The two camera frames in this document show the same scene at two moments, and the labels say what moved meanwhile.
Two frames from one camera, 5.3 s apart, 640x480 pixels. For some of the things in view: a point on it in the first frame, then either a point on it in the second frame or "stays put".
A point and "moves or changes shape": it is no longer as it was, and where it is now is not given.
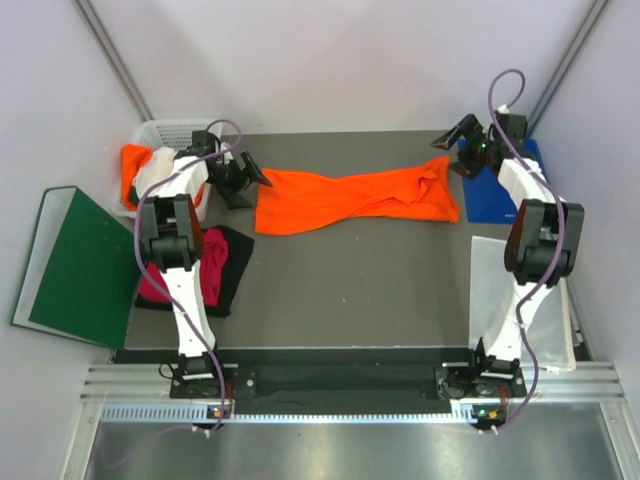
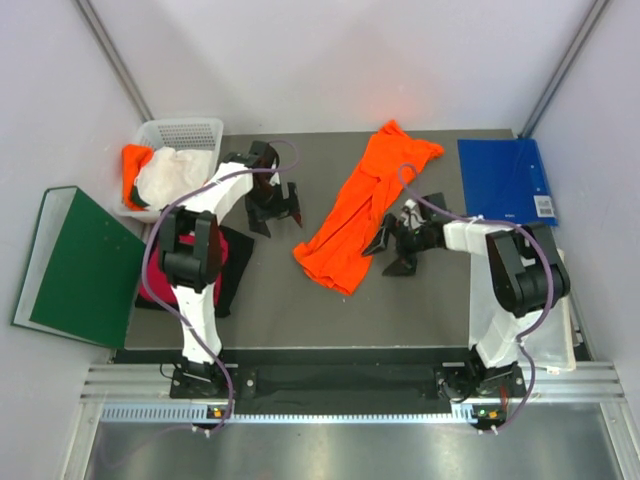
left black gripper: x=241 y=176 → x=258 y=215
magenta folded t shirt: x=153 y=284 stays put
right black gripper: x=466 y=125 → x=402 y=266
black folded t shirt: x=239 y=249 stays put
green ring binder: x=80 y=272 stays put
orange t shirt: x=291 y=201 moves or changes shape
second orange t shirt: x=133 y=157 stays put
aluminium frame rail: x=552 y=382 stays put
